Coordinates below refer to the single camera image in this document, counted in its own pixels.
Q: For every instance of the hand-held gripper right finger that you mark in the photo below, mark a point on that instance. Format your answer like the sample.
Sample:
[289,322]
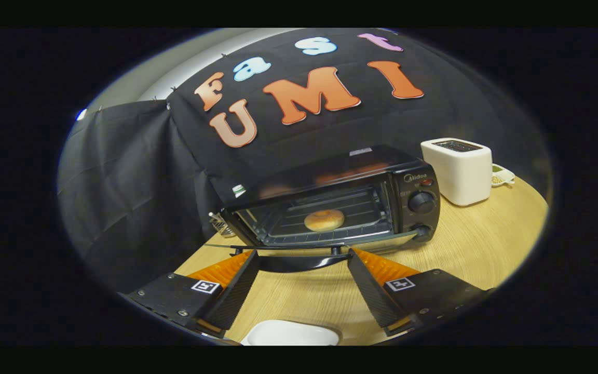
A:
[370,293]

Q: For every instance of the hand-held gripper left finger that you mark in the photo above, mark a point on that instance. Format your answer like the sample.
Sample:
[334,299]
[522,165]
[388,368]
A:
[238,293]

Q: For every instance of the golden bagel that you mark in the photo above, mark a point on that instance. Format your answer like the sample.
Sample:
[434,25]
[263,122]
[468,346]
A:
[324,220]

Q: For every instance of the black toaster oven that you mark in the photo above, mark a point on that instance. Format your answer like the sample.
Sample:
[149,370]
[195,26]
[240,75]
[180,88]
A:
[413,182]

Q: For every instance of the white slot toaster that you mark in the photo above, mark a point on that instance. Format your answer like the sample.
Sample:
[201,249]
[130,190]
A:
[462,176]

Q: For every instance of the white plate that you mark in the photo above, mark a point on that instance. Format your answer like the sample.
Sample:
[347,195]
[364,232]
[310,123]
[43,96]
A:
[291,334]

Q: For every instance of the small white dish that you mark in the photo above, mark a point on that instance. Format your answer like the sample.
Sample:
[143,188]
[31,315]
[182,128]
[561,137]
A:
[501,177]

